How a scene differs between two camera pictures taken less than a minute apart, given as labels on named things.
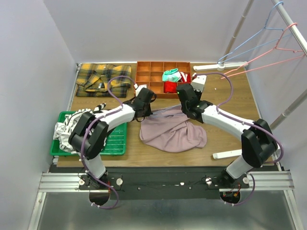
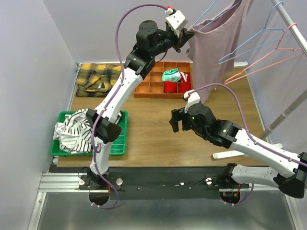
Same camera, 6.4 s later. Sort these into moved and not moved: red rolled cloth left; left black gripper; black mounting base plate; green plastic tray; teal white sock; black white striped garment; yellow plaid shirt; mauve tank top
Moved: mauve tank top; left black gripper
Not moved: red rolled cloth left; yellow plaid shirt; teal white sock; black mounting base plate; black white striped garment; green plastic tray
